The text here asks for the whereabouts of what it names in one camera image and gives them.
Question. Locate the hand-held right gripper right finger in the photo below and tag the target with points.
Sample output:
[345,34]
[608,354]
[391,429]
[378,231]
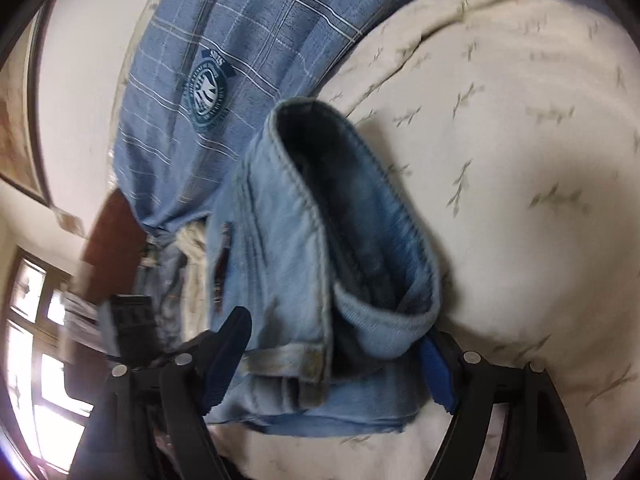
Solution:
[437,375]

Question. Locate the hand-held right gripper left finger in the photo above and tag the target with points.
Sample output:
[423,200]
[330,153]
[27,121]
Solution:
[227,355]

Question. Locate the light blue denim pants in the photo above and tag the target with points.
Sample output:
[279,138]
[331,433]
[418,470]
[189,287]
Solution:
[310,270]

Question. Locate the brown headboard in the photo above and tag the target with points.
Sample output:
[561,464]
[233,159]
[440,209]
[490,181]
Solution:
[112,245]

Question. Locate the wooden window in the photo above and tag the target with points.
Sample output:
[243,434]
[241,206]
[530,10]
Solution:
[50,385]

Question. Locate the cream leaf print quilt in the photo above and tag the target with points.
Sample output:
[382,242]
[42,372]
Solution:
[525,135]

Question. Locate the blue plaid blanket with emblem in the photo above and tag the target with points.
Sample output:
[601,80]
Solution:
[260,35]

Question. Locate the small wall picture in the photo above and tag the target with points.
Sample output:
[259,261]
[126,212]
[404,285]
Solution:
[70,222]

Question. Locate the large framed wall picture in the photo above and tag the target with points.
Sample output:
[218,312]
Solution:
[15,150]

